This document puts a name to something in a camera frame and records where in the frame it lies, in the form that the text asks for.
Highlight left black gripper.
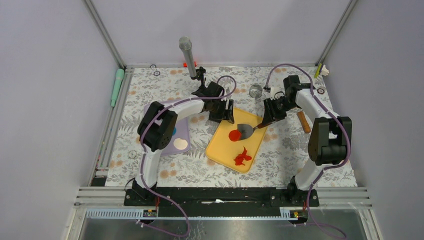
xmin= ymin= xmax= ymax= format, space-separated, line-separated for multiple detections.
xmin=209 ymin=99 xmax=234 ymax=125

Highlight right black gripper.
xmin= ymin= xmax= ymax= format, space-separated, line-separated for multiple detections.
xmin=262 ymin=97 xmax=298 ymax=127

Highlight round metal cutter ring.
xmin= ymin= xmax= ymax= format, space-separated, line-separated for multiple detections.
xmin=248 ymin=84 xmax=263 ymax=99

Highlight metal dough scraper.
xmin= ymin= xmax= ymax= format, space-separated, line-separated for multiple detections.
xmin=237 ymin=123 xmax=271 ymax=140

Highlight wooden dough roller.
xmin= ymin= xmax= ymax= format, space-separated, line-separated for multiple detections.
xmin=297 ymin=111 xmax=312 ymax=134

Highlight yellow tray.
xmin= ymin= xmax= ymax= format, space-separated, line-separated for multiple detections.
xmin=205 ymin=108 xmax=267 ymax=174

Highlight red dough scrap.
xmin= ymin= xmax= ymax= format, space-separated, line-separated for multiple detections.
xmin=233 ymin=147 xmax=253 ymax=166

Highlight red dough ball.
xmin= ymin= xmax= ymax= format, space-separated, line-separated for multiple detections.
xmin=228 ymin=129 xmax=242 ymax=142

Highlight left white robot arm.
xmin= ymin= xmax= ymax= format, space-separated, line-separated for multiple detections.
xmin=135 ymin=82 xmax=237 ymax=206

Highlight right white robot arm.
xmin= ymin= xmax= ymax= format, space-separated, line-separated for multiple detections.
xmin=258 ymin=75 xmax=352 ymax=206

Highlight flat white dough disc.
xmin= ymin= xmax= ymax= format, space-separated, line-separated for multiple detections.
xmin=173 ymin=138 xmax=189 ymax=150

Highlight black mini tripod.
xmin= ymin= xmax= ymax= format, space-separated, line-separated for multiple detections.
xmin=192 ymin=66 xmax=206 ymax=96

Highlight purple tray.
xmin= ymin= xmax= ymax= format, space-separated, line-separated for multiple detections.
xmin=137 ymin=100 xmax=191 ymax=157

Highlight white corner clip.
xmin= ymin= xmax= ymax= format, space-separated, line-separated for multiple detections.
xmin=314 ymin=63 xmax=330 ymax=78

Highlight grey microphone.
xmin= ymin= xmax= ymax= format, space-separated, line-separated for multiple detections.
xmin=178 ymin=36 xmax=197 ymax=80

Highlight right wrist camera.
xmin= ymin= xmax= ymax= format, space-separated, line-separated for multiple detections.
xmin=263 ymin=86 xmax=280 ymax=100

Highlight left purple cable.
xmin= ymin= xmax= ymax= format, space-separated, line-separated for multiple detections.
xmin=139 ymin=75 xmax=237 ymax=237

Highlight purple cable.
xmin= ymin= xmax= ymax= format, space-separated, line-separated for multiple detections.
xmin=264 ymin=63 xmax=351 ymax=240
xmin=139 ymin=75 xmax=237 ymax=237

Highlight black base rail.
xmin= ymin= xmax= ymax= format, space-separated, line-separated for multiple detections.
xmin=123 ymin=184 xmax=320 ymax=218

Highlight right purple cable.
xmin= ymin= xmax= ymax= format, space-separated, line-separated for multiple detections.
xmin=264 ymin=63 xmax=351 ymax=240

